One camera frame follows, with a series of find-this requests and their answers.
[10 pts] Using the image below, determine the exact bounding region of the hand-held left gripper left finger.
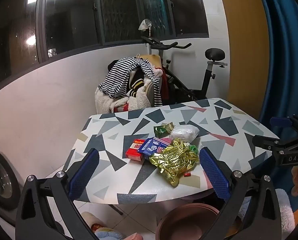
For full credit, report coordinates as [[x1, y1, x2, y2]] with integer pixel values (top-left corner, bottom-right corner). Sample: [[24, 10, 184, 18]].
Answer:
[[15, 148, 100, 240]]

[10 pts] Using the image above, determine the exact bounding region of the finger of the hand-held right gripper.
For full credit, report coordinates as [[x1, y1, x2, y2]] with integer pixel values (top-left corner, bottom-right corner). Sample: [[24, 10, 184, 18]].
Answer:
[[270, 115, 298, 140], [252, 134, 298, 153]]

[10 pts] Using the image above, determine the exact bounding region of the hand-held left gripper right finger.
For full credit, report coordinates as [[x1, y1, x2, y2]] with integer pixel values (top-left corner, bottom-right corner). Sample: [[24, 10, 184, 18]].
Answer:
[[199, 147, 282, 240]]

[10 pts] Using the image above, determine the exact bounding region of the gold foil wrapper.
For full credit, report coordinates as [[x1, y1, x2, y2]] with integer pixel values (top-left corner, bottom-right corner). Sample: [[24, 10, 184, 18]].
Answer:
[[149, 139, 199, 188]]

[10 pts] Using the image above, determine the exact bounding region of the white knotted plastic bag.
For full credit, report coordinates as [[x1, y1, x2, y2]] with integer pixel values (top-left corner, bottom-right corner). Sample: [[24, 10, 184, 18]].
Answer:
[[169, 125, 200, 143]]

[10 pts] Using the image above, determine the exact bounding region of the red paper box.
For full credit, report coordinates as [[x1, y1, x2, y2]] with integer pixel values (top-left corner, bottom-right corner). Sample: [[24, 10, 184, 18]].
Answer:
[[125, 139, 145, 162]]

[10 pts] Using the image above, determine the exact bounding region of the brown round basin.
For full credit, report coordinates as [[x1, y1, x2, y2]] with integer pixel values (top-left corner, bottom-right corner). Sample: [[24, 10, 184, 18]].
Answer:
[[155, 203, 221, 240]]

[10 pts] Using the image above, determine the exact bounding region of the blue paper box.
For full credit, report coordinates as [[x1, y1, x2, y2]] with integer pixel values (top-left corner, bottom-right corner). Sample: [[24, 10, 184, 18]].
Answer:
[[137, 137, 172, 160]]

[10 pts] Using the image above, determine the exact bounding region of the light blue fleece clothing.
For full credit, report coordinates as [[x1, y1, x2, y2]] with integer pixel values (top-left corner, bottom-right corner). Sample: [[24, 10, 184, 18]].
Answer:
[[239, 189, 296, 240]]

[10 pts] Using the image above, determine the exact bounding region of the cream cylindrical container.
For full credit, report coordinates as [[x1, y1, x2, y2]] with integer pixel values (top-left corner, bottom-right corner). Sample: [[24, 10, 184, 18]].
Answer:
[[81, 211, 114, 234]]

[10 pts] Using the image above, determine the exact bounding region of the blue curtain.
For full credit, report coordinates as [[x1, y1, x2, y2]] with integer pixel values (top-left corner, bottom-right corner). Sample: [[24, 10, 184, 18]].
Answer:
[[254, 0, 298, 140]]

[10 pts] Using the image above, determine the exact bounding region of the blue fleece slipper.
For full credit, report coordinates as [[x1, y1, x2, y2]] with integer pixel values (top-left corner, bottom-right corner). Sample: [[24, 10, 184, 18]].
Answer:
[[94, 229, 125, 240]]

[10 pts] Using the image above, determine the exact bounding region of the green and gold wrapper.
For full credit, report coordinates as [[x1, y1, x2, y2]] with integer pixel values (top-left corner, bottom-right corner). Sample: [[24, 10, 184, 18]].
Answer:
[[153, 122, 176, 137]]

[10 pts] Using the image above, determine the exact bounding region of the red patterned cushion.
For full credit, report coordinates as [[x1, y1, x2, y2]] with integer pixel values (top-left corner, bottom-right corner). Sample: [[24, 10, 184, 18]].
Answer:
[[114, 104, 130, 113]]

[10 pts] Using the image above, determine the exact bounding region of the pink slipper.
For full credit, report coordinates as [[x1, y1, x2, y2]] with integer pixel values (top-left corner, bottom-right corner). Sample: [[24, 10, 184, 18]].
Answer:
[[125, 232, 143, 240]]

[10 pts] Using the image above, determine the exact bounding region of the black exercise bike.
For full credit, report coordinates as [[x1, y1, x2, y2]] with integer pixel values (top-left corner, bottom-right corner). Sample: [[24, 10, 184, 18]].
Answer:
[[140, 35, 228, 103]]

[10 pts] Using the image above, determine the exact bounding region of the ochre wooden panel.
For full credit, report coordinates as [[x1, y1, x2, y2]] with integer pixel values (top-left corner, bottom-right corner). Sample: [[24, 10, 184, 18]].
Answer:
[[215, 0, 275, 120]]

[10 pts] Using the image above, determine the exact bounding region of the white fleece garment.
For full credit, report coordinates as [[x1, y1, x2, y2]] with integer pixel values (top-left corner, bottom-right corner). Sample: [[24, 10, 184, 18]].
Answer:
[[95, 87, 152, 114]]

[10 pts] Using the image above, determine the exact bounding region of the dark sweater with yellow stripes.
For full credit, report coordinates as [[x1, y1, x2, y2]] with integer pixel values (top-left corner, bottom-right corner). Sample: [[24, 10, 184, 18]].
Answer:
[[125, 67, 152, 98]]

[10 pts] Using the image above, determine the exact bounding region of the red garment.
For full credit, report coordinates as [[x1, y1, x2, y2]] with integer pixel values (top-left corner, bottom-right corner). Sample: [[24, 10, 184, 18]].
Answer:
[[161, 67, 172, 100]]

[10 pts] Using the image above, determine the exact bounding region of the wooden chair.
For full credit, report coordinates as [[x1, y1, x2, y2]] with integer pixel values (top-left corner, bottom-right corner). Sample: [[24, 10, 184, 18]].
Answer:
[[137, 54, 164, 108]]

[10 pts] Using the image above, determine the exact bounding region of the dark sliding window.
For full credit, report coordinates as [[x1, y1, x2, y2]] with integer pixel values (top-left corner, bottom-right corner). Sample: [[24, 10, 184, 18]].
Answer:
[[0, 0, 209, 90]]

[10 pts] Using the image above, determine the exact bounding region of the white rag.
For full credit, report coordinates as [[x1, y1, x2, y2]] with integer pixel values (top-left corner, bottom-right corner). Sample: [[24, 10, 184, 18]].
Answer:
[[138, 19, 152, 33]]

